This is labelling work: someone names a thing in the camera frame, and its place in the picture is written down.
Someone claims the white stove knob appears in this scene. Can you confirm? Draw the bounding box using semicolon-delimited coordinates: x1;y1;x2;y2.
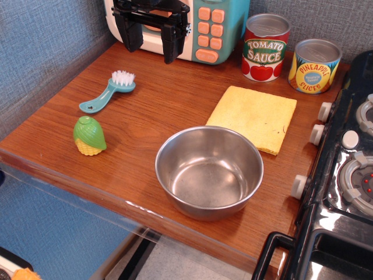
291;174;308;200
318;102;333;123
309;124;325;146

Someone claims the orange object bottom left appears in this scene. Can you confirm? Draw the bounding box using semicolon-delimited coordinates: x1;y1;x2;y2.
12;268;41;280

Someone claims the tomato sauce can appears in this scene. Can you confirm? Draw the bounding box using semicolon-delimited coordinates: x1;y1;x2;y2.
241;13;291;82

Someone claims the pineapple slices can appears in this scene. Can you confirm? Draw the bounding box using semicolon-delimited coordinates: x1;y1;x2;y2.
288;38;342;95

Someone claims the black toy stove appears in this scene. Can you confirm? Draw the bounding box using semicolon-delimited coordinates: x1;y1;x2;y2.
252;51;372;279

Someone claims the yellow folded cloth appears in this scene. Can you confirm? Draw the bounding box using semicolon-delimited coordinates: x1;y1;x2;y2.
206;86;297;156

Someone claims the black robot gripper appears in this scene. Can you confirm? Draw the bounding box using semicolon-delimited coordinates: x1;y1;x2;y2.
112;1;190;64

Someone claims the teal toy microwave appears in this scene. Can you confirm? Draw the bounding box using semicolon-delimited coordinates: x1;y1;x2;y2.
103;0;251;65

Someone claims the stainless steel pot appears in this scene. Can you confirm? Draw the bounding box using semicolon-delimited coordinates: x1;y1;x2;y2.
155;126;264;221

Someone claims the toy corn cob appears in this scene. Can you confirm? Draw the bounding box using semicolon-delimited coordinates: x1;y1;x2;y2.
73;116;107;156

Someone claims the blue dish brush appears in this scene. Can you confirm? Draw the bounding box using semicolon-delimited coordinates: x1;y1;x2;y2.
79;70;136;114

